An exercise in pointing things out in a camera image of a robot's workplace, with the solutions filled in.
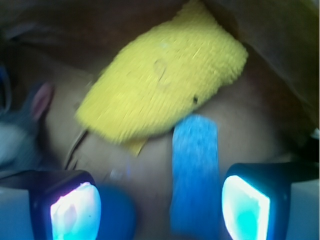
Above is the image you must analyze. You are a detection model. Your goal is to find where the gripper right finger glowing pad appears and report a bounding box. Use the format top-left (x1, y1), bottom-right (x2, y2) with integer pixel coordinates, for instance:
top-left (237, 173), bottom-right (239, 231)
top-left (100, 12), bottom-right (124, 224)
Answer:
top-left (221, 162), bottom-right (320, 240)

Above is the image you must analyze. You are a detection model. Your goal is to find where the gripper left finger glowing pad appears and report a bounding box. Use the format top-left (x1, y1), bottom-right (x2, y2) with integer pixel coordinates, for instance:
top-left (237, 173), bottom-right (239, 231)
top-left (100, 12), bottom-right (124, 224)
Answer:
top-left (0, 170), bottom-right (102, 240)

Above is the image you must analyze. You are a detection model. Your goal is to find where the blue sponge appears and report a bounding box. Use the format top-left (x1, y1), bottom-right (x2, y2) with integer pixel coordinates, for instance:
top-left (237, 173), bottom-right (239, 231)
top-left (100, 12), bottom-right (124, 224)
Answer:
top-left (169, 114), bottom-right (220, 240)

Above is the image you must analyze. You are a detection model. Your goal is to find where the blue textured ball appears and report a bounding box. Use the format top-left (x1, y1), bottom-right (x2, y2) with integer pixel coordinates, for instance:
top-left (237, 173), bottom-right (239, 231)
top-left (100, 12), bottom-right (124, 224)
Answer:
top-left (97, 184), bottom-right (137, 240)

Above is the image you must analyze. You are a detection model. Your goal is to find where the grey plush mouse toy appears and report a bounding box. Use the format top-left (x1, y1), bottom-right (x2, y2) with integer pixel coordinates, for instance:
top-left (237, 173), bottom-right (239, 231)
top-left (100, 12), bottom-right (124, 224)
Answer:
top-left (0, 82), bottom-right (54, 171)

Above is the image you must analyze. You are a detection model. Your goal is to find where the brown paper bag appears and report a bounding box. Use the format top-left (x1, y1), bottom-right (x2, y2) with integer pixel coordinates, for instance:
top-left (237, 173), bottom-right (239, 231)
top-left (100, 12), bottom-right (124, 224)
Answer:
top-left (0, 0), bottom-right (319, 240)

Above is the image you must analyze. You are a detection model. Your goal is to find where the yellow towel cloth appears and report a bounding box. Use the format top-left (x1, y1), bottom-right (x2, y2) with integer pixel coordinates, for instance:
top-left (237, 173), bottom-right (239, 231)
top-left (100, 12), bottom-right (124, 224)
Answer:
top-left (75, 0), bottom-right (248, 156)

